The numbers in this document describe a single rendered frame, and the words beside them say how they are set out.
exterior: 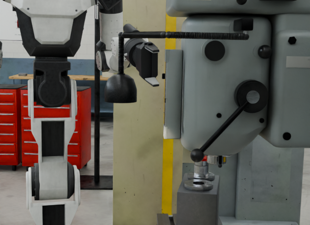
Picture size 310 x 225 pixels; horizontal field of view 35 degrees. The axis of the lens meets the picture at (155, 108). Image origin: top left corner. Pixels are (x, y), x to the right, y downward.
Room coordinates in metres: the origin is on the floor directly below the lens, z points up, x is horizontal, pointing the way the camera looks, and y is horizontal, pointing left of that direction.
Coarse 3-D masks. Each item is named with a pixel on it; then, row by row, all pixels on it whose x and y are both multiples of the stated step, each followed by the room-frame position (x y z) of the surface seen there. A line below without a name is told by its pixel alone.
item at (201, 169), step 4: (196, 164) 1.54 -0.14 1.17; (200, 164) 1.54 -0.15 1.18; (204, 164) 1.54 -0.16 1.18; (208, 164) 1.55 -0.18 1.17; (196, 168) 1.54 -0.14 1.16; (200, 168) 1.54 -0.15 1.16; (204, 168) 1.54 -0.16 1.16; (208, 168) 1.55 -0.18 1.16; (196, 172) 1.54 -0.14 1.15; (200, 172) 1.54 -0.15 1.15; (204, 172) 1.54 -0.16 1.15; (208, 172) 1.55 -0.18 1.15
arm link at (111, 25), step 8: (104, 16) 1.87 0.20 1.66; (112, 16) 1.87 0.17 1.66; (120, 16) 1.89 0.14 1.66; (104, 24) 1.88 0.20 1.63; (112, 24) 1.88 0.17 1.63; (120, 24) 1.90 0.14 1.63; (104, 32) 1.89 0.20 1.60; (112, 32) 1.89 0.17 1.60; (104, 40) 1.90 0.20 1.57; (96, 48) 1.94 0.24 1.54; (104, 48) 1.91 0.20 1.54; (96, 56) 1.93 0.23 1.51
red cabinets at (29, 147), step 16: (0, 96) 5.66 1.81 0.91; (16, 96) 5.68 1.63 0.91; (80, 96) 5.57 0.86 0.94; (0, 112) 5.67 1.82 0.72; (16, 112) 5.67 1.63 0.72; (48, 112) 5.60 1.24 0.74; (64, 112) 5.58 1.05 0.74; (80, 112) 5.57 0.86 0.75; (0, 128) 5.66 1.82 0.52; (16, 128) 5.67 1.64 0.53; (80, 128) 5.57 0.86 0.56; (0, 144) 5.65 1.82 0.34; (16, 144) 5.67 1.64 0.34; (32, 144) 5.62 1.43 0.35; (80, 144) 5.57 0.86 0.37; (0, 160) 5.66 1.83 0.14; (16, 160) 5.67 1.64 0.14; (32, 160) 5.62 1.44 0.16; (80, 160) 5.57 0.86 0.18
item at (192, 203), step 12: (192, 180) 1.49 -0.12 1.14; (204, 180) 1.49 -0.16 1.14; (216, 180) 1.54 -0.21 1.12; (180, 192) 1.41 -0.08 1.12; (192, 192) 1.41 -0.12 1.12; (204, 192) 1.41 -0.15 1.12; (216, 192) 1.41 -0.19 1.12; (180, 204) 1.41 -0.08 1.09; (192, 204) 1.40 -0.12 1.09; (204, 204) 1.40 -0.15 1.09; (216, 204) 1.39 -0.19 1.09; (180, 216) 1.41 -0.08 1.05; (192, 216) 1.40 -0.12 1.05; (204, 216) 1.40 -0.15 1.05; (216, 216) 1.41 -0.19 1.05
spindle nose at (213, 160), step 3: (207, 156) 1.15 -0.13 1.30; (210, 156) 1.14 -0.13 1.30; (207, 159) 1.15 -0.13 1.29; (210, 159) 1.14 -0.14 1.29; (213, 159) 1.13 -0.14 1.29; (216, 159) 1.13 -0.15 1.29; (222, 159) 1.13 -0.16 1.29; (207, 162) 1.15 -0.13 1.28; (210, 162) 1.14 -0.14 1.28; (213, 162) 1.13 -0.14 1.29; (216, 162) 1.13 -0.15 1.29; (222, 162) 1.13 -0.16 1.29; (225, 162) 1.14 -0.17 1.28
